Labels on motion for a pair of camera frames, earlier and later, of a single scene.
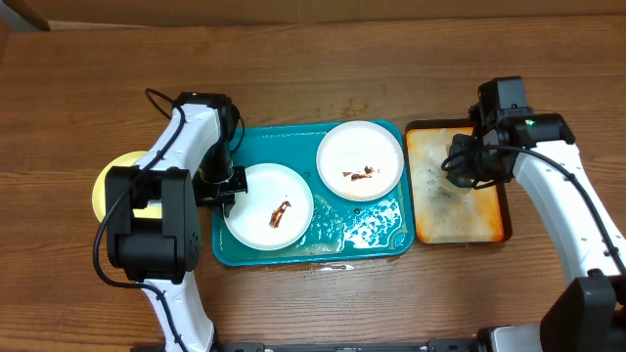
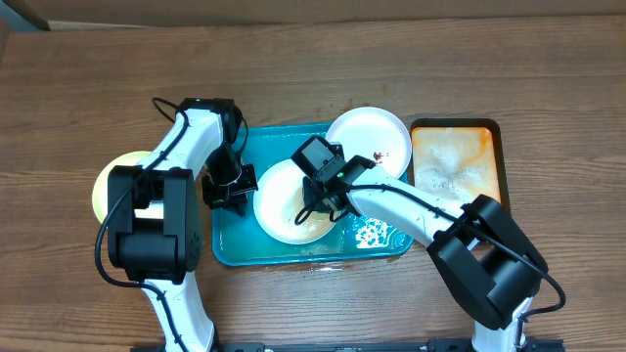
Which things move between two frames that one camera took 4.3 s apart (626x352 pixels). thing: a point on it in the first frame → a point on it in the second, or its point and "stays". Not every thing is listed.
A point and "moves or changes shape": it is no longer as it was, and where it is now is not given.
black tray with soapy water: [443, 213] stays
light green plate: [99, 195] stays
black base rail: [433, 345] stays
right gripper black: [459, 163] → [318, 193]
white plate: [276, 211] moves or changes shape
